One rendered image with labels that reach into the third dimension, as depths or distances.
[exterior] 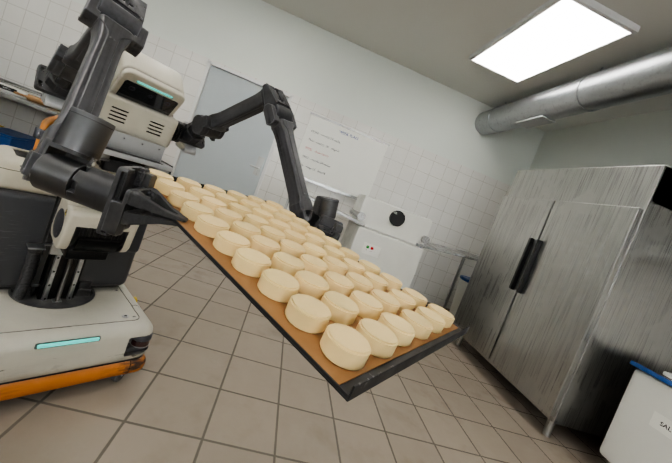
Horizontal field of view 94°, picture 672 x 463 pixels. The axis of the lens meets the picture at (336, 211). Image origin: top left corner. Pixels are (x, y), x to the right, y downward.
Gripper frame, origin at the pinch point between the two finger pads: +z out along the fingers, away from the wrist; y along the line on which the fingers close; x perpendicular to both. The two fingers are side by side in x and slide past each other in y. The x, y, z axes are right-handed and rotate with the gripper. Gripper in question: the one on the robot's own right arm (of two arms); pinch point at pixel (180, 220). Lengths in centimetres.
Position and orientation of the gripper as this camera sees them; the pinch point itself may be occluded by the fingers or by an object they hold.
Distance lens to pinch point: 53.7
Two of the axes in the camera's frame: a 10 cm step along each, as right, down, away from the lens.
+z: 9.2, 3.8, 1.4
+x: -1.0, -1.4, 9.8
